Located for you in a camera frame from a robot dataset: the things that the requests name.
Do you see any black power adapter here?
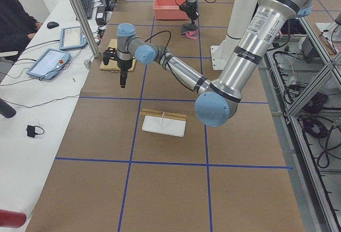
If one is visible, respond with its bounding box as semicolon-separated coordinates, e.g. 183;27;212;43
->
95;5;107;26

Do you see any small black clip with cable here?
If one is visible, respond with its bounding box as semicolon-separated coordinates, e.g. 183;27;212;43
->
26;125;45;138

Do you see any seated person in black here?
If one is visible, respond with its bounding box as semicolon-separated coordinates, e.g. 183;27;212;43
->
0;0;42;61

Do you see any wooden cutting board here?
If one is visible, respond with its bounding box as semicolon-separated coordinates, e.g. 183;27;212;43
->
99;39;136;72

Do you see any white camera stand column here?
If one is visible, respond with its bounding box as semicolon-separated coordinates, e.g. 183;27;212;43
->
210;0;258;70

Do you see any black computer mouse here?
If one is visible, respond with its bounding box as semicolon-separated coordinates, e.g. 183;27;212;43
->
46;21;59;29

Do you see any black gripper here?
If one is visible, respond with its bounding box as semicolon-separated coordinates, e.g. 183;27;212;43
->
117;59;133;88
179;1;199;30

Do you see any teach pendant tablet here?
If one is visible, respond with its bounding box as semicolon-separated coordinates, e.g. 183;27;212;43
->
59;26;87;51
26;48;71;80

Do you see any pink plastic bin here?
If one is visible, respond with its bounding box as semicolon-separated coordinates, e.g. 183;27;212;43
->
153;0;188;20

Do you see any near teach pendant tablet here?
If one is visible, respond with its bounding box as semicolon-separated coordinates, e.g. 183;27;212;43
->
26;48;71;80

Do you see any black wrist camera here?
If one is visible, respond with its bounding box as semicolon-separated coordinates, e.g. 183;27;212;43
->
103;47;117;66

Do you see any dark grey cloth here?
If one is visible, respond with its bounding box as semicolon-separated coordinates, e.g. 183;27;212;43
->
180;23;198;40

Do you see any black keyboard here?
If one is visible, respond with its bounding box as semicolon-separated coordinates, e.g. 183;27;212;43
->
80;0;94;19

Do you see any far teach pendant tablet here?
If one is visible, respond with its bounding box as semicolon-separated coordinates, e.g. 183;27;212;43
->
59;26;87;51

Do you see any red cylinder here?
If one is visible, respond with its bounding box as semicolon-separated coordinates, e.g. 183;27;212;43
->
0;209;27;228

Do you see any white rectangular tray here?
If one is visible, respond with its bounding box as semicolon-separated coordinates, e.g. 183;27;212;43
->
142;115;186;137

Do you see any aluminium frame post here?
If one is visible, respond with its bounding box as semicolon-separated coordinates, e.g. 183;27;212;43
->
69;0;100;58

